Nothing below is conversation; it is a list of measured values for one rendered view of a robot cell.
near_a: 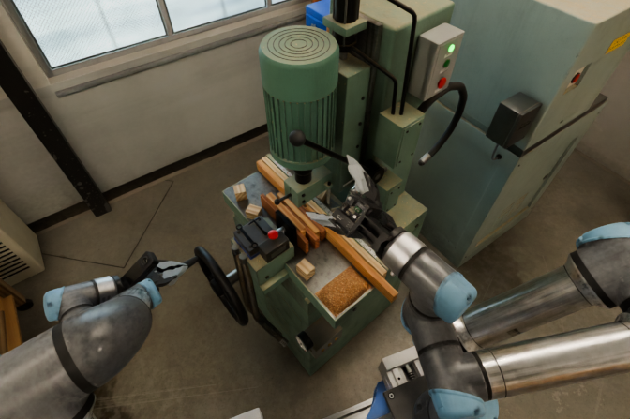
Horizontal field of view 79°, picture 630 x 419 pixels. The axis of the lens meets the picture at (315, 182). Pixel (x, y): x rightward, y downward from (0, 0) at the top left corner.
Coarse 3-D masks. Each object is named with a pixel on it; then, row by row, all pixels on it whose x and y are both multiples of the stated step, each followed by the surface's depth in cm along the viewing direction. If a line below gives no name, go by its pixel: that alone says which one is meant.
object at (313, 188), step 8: (320, 168) 117; (312, 176) 115; (320, 176) 115; (328, 176) 116; (288, 184) 113; (296, 184) 113; (312, 184) 113; (320, 184) 115; (288, 192) 115; (296, 192) 111; (304, 192) 112; (312, 192) 115; (320, 192) 118; (296, 200) 113; (304, 200) 114
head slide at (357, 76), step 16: (352, 64) 92; (352, 80) 90; (368, 80) 94; (352, 96) 93; (352, 112) 98; (336, 128) 102; (352, 128) 102; (336, 144) 106; (352, 144) 107; (336, 160) 111; (336, 176) 115
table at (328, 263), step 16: (256, 176) 138; (224, 192) 133; (256, 192) 133; (272, 192) 133; (240, 208) 128; (320, 240) 120; (304, 256) 116; (320, 256) 116; (336, 256) 116; (288, 272) 116; (320, 272) 112; (336, 272) 112; (272, 288) 114; (304, 288) 111; (320, 288) 109; (320, 304) 106; (352, 304) 106; (336, 320) 103
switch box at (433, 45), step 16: (432, 32) 90; (448, 32) 90; (416, 48) 91; (432, 48) 88; (416, 64) 94; (432, 64) 90; (416, 80) 96; (432, 80) 94; (448, 80) 99; (416, 96) 99; (432, 96) 99
